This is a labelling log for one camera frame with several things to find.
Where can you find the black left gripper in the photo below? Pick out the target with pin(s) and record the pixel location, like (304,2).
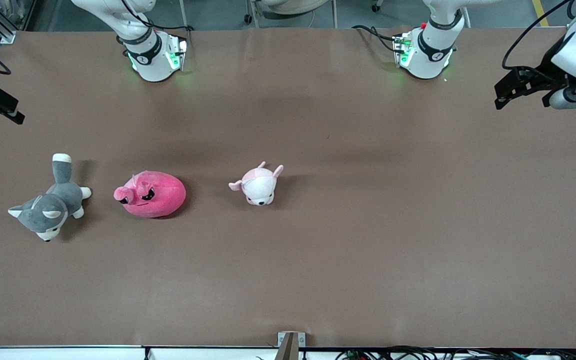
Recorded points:
(542,71)

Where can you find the round hot pink plush toy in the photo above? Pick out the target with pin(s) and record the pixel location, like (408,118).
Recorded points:
(155,195)

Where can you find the white stand with legs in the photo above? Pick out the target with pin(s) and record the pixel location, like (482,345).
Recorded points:
(293,5)

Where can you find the black caster wheel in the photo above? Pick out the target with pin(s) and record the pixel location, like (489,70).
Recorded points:
(377,6)

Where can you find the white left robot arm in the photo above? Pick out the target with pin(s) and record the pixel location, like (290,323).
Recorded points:
(430,50)

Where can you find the pale pink white plush puppy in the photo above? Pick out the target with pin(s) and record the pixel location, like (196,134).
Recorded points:
(258,185)

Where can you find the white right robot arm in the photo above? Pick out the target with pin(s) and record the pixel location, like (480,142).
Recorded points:
(150,57)

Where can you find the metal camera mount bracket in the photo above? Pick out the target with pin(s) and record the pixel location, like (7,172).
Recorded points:
(290,345)

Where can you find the yellow floor tape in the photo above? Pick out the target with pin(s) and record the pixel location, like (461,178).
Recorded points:
(540,12)

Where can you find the grey white husky plush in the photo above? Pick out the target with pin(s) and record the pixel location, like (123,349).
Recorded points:
(50,207)

